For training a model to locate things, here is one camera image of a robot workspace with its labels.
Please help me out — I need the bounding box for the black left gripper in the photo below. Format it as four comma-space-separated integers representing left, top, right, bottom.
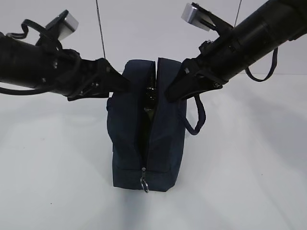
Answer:
40, 48, 130, 101

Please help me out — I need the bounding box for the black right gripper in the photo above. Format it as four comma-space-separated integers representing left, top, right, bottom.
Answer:
165, 39, 237, 102

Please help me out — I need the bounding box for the navy blue lunch bag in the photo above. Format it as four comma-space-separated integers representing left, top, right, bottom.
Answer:
106, 58, 206, 192

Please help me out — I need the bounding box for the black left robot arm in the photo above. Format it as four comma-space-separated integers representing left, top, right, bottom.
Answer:
0, 35, 130, 101

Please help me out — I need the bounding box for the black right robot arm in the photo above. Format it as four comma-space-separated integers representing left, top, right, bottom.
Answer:
165, 0, 307, 102

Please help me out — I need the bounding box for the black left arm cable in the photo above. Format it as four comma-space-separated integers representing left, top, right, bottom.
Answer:
0, 20, 81, 96

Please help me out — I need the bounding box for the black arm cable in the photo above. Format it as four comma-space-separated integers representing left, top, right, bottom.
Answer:
244, 46, 279, 82
0, 20, 81, 96

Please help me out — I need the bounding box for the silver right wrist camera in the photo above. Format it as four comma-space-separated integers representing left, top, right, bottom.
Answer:
181, 2, 234, 35

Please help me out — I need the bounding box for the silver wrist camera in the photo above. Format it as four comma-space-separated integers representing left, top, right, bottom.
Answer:
45, 10, 79, 41
181, 2, 234, 35

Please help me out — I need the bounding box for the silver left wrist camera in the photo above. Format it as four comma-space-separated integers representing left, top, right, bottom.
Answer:
45, 10, 79, 41

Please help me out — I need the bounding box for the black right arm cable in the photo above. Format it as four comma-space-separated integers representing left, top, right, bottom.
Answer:
244, 46, 279, 82

